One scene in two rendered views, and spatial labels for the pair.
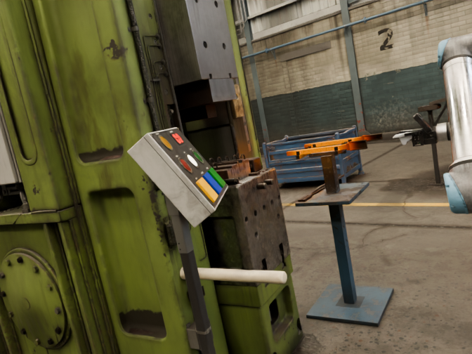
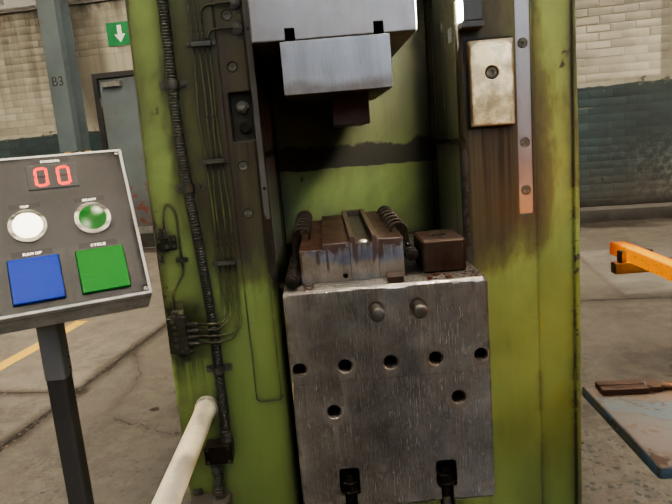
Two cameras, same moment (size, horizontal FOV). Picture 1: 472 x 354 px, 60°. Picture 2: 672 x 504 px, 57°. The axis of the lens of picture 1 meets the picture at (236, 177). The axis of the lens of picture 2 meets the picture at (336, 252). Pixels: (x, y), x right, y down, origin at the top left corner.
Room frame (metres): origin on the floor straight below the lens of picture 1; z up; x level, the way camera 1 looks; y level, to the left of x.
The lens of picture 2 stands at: (1.15, -0.98, 1.19)
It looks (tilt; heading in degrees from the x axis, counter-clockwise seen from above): 11 degrees down; 58
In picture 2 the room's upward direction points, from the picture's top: 5 degrees counter-clockwise
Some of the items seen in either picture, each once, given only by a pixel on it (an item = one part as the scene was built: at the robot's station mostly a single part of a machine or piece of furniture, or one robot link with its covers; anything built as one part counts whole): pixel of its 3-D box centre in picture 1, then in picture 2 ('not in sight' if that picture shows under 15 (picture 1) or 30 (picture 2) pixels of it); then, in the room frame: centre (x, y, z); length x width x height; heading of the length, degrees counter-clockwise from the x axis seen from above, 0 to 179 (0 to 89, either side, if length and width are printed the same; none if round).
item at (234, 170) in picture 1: (201, 174); (347, 240); (1.90, 0.16, 0.96); 0.42 x 0.20 x 0.09; 58
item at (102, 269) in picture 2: (215, 178); (103, 269); (1.36, 0.07, 1.01); 0.07 x 0.05 x 0.07; 173
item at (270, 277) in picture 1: (232, 274); (184, 459); (1.45, 0.09, 0.62); 0.44 x 0.05 x 0.05; 58
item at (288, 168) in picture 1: (312, 158); not in sight; (5.89, -1.15, 0.36); 1.20 x 0.80 x 0.72; 54
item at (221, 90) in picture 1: (185, 98); (334, 75); (1.90, 0.16, 1.32); 0.42 x 0.20 x 0.10; 58
